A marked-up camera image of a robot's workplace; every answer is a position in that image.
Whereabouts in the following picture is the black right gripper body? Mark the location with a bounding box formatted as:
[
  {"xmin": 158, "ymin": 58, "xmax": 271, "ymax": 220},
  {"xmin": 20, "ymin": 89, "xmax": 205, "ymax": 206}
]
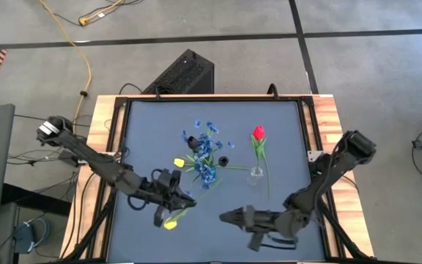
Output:
[{"xmin": 243, "ymin": 205, "xmax": 289, "ymax": 239}]

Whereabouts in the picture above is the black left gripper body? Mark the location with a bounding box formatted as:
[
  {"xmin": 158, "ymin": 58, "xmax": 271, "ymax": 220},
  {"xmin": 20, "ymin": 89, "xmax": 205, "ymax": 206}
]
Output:
[{"xmin": 147, "ymin": 170, "xmax": 182, "ymax": 213}]

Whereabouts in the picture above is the yellow extension cable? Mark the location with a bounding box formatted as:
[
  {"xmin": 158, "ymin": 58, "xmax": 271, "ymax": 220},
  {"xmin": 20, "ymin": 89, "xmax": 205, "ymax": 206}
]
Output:
[{"xmin": 38, "ymin": 0, "xmax": 124, "ymax": 124}]

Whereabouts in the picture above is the black artificial tulip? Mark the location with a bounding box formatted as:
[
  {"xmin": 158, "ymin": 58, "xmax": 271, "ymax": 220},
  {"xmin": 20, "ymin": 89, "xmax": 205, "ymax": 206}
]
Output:
[
  {"xmin": 187, "ymin": 135, "xmax": 208, "ymax": 173},
  {"xmin": 210, "ymin": 155, "xmax": 251, "ymax": 177}
]

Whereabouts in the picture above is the black floor beam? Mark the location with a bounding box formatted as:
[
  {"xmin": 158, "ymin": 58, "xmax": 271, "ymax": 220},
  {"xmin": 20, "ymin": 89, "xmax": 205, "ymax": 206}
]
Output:
[{"xmin": 1, "ymin": 183, "xmax": 72, "ymax": 217}]

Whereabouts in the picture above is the grey floor device with cable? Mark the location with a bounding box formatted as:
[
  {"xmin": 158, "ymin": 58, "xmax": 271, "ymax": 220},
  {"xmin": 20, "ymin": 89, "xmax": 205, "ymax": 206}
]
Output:
[{"xmin": 12, "ymin": 218, "xmax": 51, "ymax": 256}]

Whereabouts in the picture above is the clear glass vase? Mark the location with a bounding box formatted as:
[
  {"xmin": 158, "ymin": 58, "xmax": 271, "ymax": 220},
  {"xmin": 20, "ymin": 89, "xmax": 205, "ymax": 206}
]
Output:
[{"xmin": 248, "ymin": 166, "xmax": 265, "ymax": 187}]

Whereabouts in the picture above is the yellow artificial tulip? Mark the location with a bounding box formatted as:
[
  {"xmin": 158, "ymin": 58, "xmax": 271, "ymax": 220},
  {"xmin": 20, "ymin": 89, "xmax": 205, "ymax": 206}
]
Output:
[
  {"xmin": 173, "ymin": 155, "xmax": 199, "ymax": 174},
  {"xmin": 163, "ymin": 179, "xmax": 223, "ymax": 231}
]

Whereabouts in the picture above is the black speaker box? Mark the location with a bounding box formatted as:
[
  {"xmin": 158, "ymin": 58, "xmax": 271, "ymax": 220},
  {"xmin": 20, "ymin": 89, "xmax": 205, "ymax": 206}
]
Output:
[{"xmin": 141, "ymin": 48, "xmax": 215, "ymax": 95}]

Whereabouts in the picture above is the black diagonal support strut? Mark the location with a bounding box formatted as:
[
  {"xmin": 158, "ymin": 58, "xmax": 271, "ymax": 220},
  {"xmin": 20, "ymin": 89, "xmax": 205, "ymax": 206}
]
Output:
[
  {"xmin": 63, "ymin": 190, "xmax": 117, "ymax": 260},
  {"xmin": 315, "ymin": 199, "xmax": 371, "ymax": 261}
]

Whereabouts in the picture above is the blue artificial flower bunch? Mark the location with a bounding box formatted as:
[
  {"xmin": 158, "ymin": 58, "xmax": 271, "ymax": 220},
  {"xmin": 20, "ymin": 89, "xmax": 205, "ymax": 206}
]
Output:
[{"xmin": 180, "ymin": 119, "xmax": 236, "ymax": 191}]

